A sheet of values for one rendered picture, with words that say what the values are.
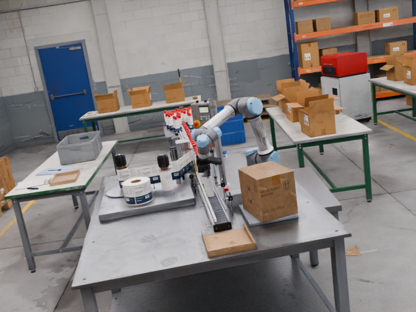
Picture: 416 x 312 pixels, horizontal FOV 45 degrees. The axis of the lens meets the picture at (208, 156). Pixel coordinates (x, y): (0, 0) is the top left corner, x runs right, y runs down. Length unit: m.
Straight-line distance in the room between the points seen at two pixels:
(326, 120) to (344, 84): 3.80
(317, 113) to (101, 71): 7.12
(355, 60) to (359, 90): 0.53
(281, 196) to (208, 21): 8.47
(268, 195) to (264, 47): 8.55
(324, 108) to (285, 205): 2.29
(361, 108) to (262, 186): 6.37
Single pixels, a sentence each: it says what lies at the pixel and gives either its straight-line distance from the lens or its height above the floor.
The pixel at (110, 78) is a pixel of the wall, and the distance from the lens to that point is 11.40.
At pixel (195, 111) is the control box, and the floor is 1.42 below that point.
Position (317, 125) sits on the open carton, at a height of 0.89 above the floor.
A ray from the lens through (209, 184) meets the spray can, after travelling 3.41.
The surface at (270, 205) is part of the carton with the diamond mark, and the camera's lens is 2.98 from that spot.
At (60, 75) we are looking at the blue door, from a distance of 11.64.
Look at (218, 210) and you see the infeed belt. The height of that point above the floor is 0.88.
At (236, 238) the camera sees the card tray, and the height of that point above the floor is 0.83.
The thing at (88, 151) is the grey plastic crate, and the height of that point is 0.91.
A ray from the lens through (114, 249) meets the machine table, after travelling 3.03.
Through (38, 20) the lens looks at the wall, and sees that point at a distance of 11.75.
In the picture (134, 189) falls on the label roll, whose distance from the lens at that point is 3.52.
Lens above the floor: 2.00
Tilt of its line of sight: 14 degrees down
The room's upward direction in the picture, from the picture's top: 9 degrees counter-clockwise
